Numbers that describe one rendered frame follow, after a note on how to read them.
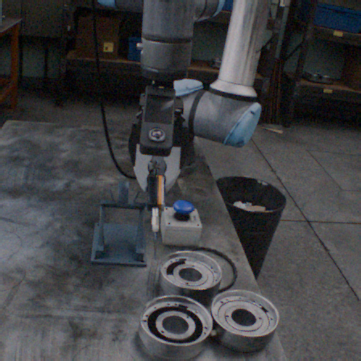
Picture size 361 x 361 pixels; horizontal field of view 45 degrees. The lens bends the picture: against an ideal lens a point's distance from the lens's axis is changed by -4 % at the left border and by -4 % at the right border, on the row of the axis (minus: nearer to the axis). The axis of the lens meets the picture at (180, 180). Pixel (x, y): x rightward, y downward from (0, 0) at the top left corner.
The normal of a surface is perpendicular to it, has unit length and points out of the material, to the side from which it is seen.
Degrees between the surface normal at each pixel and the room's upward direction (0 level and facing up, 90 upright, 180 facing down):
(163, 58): 93
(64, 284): 0
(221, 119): 81
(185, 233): 90
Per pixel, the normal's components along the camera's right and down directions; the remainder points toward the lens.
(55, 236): 0.14, -0.89
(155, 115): 0.13, -0.51
